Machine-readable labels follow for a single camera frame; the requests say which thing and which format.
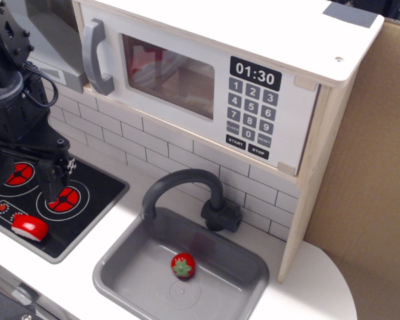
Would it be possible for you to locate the red toy strawberry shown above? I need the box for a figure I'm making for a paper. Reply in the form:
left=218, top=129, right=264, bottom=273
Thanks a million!
left=171, top=253, right=196, bottom=279

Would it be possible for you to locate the grey plastic sink basin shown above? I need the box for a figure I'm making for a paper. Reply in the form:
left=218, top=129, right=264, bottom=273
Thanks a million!
left=93, top=208, right=269, bottom=319

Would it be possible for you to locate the grey range hood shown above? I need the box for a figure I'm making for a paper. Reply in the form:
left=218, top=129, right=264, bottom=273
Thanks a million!
left=7, top=1, right=88, bottom=93

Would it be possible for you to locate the dark grey toy faucet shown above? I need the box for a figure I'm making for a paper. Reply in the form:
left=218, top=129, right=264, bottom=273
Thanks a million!
left=141, top=168, right=243, bottom=233

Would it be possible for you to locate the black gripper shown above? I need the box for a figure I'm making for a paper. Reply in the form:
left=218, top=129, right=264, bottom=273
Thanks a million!
left=0, top=119, right=77, bottom=203

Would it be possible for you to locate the black toy stovetop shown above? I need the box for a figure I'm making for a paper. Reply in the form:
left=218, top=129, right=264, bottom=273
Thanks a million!
left=0, top=161, right=129, bottom=264

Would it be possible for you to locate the grey oven front handle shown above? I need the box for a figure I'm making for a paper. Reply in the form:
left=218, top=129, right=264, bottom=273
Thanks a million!
left=0, top=265, right=77, bottom=319

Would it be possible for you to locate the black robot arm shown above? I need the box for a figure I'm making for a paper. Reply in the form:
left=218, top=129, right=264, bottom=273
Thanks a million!
left=0, top=1, right=76, bottom=203

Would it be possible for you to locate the white toy microwave door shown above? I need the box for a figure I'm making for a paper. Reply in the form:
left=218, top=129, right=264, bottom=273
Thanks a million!
left=80, top=3, right=319, bottom=176

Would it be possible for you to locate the white wooden microwave cabinet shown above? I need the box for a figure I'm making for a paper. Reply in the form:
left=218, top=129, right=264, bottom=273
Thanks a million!
left=73, top=1, right=383, bottom=281

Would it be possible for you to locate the brown cardboard panel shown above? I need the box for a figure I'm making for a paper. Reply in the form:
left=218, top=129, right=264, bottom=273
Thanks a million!
left=305, top=20, right=400, bottom=319

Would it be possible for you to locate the red white toy sushi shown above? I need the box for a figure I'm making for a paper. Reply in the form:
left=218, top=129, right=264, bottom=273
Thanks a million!
left=11, top=214, right=49, bottom=242

